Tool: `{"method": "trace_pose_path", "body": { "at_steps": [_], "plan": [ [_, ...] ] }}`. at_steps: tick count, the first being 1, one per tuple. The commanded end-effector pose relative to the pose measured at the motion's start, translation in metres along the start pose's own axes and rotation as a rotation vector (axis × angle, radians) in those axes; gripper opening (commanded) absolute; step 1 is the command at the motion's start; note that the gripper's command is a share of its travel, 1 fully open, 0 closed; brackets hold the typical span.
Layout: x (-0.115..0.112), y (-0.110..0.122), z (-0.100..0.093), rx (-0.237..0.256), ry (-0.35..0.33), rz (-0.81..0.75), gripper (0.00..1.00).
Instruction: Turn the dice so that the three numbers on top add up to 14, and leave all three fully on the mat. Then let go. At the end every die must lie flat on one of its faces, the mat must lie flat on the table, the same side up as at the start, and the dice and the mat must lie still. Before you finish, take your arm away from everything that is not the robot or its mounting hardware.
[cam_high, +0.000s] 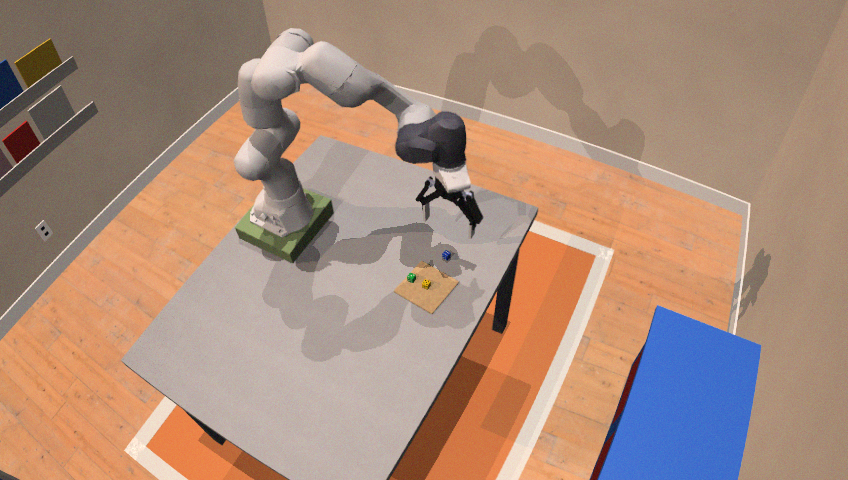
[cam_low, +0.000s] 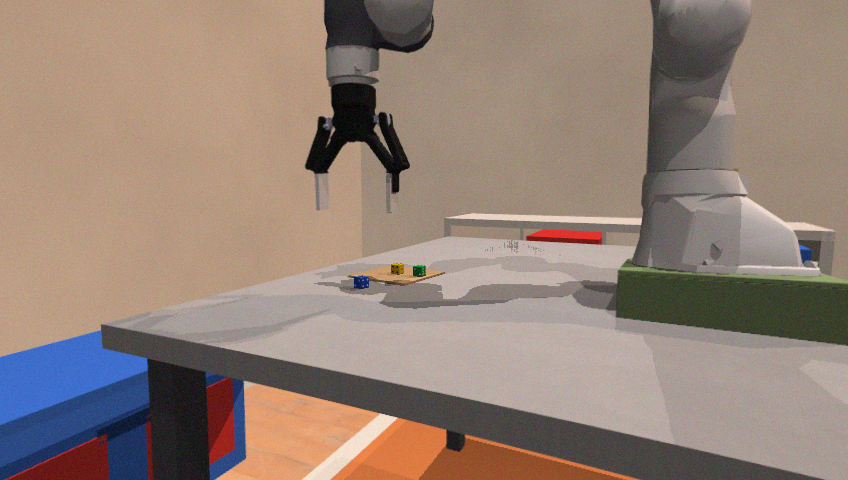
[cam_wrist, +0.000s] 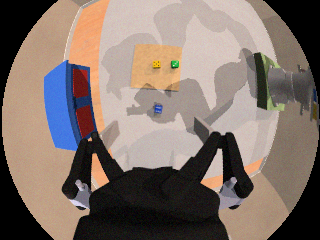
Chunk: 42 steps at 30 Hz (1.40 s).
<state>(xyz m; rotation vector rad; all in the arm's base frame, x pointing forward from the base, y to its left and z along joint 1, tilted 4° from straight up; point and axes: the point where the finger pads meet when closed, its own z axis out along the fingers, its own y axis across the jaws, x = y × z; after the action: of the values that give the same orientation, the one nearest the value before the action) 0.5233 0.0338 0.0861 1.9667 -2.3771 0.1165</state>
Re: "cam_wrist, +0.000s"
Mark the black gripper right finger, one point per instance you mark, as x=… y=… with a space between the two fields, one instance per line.
x=236 y=183

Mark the blue die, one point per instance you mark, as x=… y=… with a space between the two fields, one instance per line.
x=158 y=108

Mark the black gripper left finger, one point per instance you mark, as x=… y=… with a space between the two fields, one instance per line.
x=77 y=187

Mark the yellow die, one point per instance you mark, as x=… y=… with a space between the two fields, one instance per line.
x=156 y=64

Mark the tan square mat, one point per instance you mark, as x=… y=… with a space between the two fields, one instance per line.
x=143 y=74

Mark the green die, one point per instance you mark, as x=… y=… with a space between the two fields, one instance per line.
x=174 y=64

